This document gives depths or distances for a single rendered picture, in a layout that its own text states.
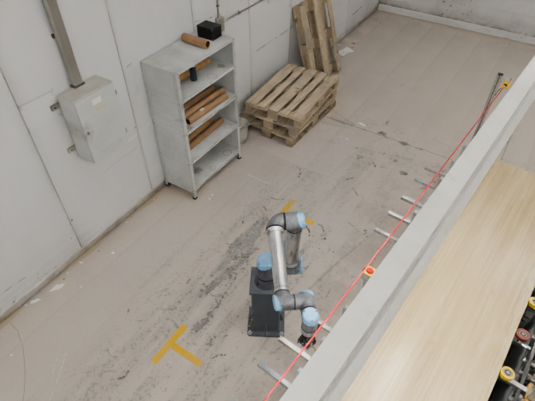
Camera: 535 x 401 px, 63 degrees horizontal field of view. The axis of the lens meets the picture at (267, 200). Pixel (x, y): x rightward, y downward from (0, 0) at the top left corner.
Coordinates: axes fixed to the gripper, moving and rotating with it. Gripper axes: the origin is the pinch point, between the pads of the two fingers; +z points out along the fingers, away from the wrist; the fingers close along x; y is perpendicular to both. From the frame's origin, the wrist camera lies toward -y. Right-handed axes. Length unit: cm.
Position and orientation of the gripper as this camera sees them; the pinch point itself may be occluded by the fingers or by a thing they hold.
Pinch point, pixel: (308, 344)
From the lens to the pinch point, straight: 278.1
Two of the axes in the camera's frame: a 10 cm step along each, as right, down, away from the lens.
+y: -6.2, 5.4, -5.7
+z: -0.1, 7.2, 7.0
